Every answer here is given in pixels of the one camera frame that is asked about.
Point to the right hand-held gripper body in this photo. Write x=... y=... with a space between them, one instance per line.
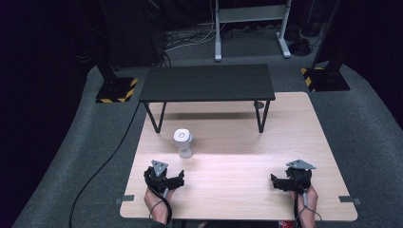
x=297 y=177

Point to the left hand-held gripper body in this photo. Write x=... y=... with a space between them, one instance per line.
x=158 y=177

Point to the person's right hand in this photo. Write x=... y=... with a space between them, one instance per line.
x=309 y=202

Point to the person's left hand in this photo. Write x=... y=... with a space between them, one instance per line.
x=158 y=205

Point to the white plastic bottle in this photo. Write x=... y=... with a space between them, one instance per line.
x=183 y=142

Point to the red object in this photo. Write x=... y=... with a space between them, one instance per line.
x=286 y=224

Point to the grey tape strip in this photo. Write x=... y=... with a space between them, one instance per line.
x=124 y=199
x=349 y=199

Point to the grey round disc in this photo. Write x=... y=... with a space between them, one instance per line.
x=258 y=105

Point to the black riser shelf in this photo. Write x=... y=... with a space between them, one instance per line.
x=207 y=83

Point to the black stand base striped edges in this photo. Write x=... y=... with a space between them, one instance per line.
x=117 y=90
x=326 y=79

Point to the white metal desk frame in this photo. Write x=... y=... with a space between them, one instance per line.
x=250 y=14

